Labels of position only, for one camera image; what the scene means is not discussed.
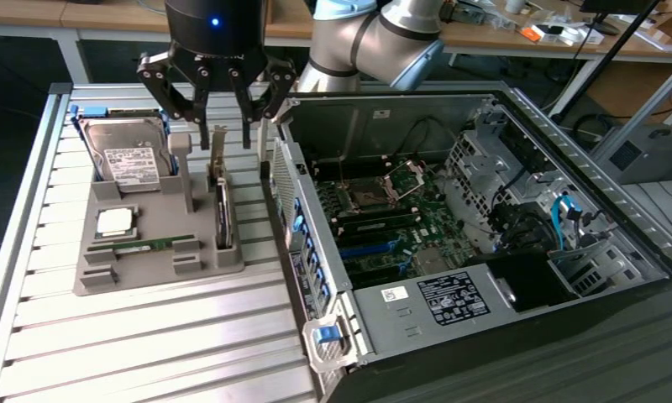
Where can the silver chipset heat sink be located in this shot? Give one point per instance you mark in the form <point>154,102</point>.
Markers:
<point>432,260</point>

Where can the small white box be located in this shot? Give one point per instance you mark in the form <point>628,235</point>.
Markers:
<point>579,35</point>

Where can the metal disk bay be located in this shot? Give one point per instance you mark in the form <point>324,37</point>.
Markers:
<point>599,268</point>

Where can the silver CPU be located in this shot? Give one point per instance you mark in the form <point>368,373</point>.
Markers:
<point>116,221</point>

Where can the wooden desk grey legs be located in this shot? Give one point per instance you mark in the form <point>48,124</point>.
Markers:
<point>499,40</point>
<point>33,12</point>

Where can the black case fan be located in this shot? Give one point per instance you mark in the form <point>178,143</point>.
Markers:
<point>520,226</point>

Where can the open black PC case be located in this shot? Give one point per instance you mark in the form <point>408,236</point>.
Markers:
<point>481,369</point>

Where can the grey metal desk device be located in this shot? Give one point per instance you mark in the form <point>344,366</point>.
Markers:
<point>471,12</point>

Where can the metal socket cover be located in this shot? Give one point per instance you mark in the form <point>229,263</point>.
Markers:
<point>405,178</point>

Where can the black stand pole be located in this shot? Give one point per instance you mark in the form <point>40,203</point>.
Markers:
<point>583,84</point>

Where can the green RAM stick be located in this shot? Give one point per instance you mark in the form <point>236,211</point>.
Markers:
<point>145,244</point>

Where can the grey parts rack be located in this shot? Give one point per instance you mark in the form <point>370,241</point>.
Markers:
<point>156,218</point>

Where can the graphics card with metal bracket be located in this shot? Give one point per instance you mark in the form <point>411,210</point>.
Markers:
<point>224,210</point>

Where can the perforated metal drive cage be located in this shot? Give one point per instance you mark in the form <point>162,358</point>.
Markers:
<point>479,168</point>

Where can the silver hard disk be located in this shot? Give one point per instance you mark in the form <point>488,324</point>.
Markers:
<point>128,142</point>

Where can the black monitor with stand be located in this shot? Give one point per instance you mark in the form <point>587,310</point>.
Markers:
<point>607,26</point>

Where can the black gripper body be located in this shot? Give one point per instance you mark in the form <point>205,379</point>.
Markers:
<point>218,38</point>

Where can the small orange box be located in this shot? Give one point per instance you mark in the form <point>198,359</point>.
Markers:
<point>532,33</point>

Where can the blue expansion slot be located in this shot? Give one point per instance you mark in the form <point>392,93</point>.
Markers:
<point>369,248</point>

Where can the grey computer tower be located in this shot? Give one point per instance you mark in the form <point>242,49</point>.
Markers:
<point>649,155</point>

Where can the grey power supply unit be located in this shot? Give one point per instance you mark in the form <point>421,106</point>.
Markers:
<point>403,323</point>

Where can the blue case latch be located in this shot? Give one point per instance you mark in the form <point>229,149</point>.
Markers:
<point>325,336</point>

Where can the green motherboard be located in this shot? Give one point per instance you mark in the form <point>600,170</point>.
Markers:
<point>443,226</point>

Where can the white mug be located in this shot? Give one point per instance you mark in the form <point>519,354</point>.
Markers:
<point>515,5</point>

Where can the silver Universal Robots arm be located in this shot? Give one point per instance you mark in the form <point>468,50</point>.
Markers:
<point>369,38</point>

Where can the CPU socket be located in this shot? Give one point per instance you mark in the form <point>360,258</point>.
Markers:
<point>366,195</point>

